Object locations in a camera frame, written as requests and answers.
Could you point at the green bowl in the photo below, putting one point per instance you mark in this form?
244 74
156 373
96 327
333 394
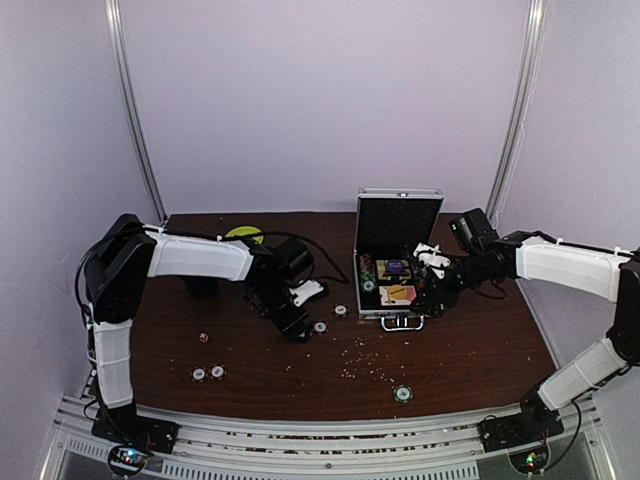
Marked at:
253 232

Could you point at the dark blue mug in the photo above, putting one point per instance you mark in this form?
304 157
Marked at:
201 287

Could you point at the red chip front right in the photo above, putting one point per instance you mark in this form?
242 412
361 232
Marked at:
218 372

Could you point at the aluminium frame post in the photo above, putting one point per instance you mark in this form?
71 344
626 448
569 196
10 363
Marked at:
116 31
522 96

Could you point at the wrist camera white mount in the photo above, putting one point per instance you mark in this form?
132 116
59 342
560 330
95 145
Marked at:
432 259
307 291

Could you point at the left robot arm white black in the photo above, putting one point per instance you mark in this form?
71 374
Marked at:
111 277

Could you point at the purple round button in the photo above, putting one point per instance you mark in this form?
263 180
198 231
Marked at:
394 267

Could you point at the red chip front left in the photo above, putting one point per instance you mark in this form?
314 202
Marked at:
199 375

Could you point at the front aluminium rail base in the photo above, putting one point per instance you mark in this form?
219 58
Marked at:
435 447

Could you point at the card deck in case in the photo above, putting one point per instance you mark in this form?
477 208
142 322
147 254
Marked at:
397 295

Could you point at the red chip next to green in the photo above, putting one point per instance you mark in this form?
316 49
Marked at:
320 328

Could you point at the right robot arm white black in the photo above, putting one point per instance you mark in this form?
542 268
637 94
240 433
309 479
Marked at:
609 274

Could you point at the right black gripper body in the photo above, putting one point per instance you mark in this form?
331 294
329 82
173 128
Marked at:
472 272

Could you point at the green poker chip front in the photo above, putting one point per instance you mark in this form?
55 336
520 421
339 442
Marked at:
403 394

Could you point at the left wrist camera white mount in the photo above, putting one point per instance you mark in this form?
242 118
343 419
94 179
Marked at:
307 291

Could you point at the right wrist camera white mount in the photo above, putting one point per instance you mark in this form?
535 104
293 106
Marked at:
432 259

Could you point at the chip row in case left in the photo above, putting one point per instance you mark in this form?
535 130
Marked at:
367 268

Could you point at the aluminium poker case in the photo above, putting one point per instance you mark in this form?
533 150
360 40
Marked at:
390 223

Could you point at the green poker chip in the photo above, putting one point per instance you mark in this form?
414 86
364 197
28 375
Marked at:
403 394
368 285

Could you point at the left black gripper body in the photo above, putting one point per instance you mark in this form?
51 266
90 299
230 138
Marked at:
273 306

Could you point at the left aluminium frame post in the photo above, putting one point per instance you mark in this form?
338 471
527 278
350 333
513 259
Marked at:
116 31

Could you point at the right aluminium frame post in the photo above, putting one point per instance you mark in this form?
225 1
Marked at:
522 96

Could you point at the yellow blue card box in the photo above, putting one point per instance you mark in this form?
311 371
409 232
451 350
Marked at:
380 269

